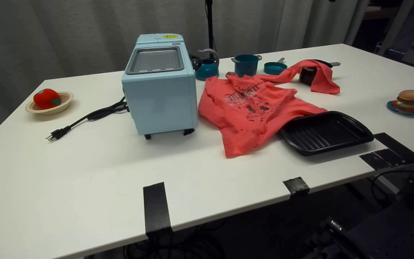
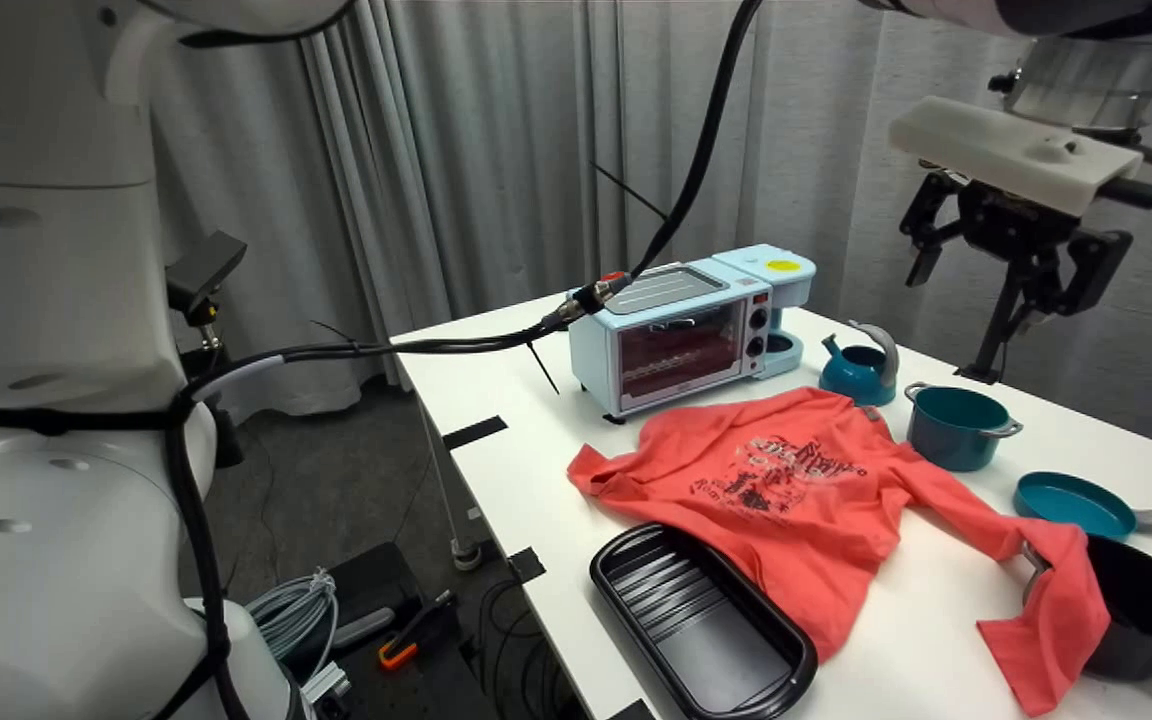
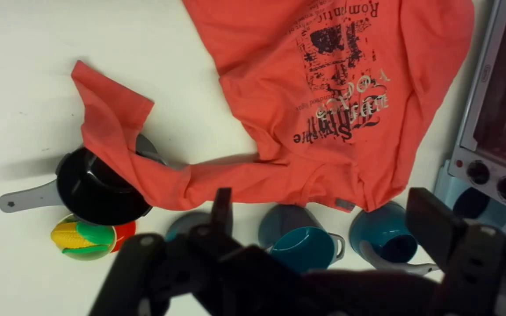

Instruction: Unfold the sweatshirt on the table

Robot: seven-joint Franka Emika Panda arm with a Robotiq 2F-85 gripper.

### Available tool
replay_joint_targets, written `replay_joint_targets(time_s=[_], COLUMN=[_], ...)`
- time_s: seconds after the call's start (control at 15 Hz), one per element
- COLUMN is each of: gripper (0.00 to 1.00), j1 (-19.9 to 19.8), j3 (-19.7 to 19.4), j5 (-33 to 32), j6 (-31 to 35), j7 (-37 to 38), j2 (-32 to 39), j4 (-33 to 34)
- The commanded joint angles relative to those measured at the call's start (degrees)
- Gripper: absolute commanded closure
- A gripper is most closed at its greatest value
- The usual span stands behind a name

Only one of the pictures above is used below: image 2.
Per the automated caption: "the orange and black clamp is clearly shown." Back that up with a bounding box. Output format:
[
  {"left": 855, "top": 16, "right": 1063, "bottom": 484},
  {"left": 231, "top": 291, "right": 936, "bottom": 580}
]
[{"left": 377, "top": 589, "right": 459, "bottom": 672}]

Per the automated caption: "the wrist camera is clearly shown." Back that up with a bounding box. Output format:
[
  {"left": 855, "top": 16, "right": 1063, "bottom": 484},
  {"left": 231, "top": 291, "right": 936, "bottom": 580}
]
[{"left": 888, "top": 95, "right": 1144, "bottom": 218}]

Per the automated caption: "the toy oven door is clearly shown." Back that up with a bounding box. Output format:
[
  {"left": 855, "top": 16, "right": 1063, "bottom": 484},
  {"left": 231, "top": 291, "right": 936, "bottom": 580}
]
[{"left": 615, "top": 299, "right": 749, "bottom": 412}]

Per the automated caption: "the grey curtain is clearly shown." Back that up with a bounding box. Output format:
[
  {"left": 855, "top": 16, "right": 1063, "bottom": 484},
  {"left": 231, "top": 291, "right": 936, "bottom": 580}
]
[{"left": 150, "top": 0, "right": 1152, "bottom": 463}]

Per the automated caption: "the red sweatshirt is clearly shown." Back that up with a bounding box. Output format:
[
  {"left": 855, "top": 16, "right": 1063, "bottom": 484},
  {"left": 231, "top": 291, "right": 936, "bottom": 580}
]
[{"left": 566, "top": 387, "right": 1113, "bottom": 717}]

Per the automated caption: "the teal toy kettle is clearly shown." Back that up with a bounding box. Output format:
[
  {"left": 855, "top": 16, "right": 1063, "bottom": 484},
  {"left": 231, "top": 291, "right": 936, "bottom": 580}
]
[{"left": 818, "top": 320, "right": 901, "bottom": 407}]

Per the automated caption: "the coil of grey cable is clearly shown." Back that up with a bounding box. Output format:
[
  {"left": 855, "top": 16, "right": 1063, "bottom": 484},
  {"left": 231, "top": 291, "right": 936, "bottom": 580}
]
[{"left": 244, "top": 567, "right": 340, "bottom": 663}]

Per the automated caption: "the teal pot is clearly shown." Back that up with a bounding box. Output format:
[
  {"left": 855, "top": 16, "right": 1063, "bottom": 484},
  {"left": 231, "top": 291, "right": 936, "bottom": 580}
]
[{"left": 903, "top": 382, "right": 1025, "bottom": 473}]

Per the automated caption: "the black pot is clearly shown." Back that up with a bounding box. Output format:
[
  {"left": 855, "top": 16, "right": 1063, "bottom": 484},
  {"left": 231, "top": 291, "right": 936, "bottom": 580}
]
[{"left": 1020, "top": 534, "right": 1152, "bottom": 683}]

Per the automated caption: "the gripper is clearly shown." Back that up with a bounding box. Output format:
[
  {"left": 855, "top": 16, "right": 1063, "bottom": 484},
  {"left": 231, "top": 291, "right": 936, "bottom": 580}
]
[{"left": 900, "top": 169, "right": 1134, "bottom": 387}]

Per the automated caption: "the teal frying pan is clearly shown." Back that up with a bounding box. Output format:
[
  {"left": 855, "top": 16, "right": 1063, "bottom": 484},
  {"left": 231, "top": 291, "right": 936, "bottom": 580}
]
[{"left": 1013, "top": 471, "right": 1152, "bottom": 542}]

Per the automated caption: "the bundle of black floor cables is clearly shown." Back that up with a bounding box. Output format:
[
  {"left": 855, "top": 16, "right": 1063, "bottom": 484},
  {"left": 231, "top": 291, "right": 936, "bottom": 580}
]
[{"left": 474, "top": 578, "right": 582, "bottom": 720}]

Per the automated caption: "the black baking tray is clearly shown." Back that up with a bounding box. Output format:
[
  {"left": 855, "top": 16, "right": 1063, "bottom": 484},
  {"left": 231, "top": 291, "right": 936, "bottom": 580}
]
[{"left": 589, "top": 521, "right": 820, "bottom": 720}]

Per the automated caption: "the light blue toy toaster oven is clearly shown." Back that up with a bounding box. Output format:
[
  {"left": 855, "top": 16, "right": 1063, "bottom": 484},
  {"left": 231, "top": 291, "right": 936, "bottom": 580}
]
[{"left": 567, "top": 244, "right": 818, "bottom": 423}]

